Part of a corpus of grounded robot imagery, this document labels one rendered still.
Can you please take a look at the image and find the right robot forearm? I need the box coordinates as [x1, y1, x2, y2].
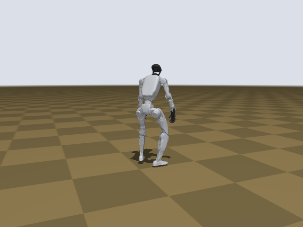
[167, 93, 175, 111]

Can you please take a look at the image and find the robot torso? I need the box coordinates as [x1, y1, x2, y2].
[141, 75, 161, 115]

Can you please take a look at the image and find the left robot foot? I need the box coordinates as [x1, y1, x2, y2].
[139, 154, 145, 161]

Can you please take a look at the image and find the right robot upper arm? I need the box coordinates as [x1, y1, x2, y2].
[160, 78, 171, 99]

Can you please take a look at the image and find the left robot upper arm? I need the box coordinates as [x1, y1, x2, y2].
[139, 78, 144, 98]

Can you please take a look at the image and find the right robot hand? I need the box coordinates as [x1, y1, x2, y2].
[169, 108, 176, 123]

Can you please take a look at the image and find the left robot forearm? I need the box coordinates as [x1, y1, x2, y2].
[138, 97, 143, 108]

